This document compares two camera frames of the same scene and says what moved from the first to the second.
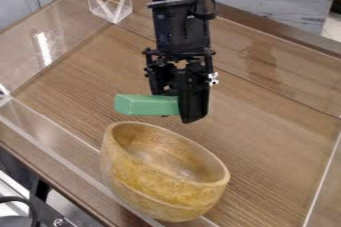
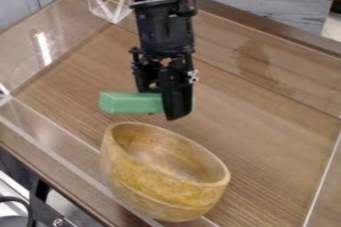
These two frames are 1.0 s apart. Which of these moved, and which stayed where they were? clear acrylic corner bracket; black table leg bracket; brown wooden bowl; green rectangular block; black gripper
Moved: green rectangular block; black gripper
Stayed: brown wooden bowl; clear acrylic corner bracket; black table leg bracket
